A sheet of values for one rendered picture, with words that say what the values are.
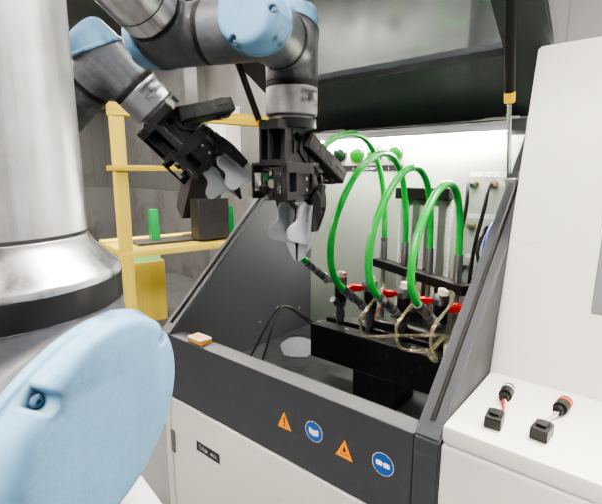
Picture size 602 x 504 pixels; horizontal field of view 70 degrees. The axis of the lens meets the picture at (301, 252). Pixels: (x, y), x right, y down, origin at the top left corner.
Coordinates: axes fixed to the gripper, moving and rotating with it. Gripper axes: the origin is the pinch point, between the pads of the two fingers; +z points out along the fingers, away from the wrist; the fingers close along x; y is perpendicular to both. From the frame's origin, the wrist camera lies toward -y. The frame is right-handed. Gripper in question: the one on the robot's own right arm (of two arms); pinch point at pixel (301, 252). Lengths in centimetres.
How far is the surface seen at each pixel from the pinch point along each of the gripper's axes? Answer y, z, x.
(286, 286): -45, 22, -43
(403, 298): -27.7, 13.1, 4.5
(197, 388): -3.0, 35.7, -32.9
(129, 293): -97, 71, -238
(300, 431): -3.0, 33.9, -2.6
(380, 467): -3.0, 33.3, 13.9
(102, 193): -301, 21, -689
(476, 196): -57, -7, 8
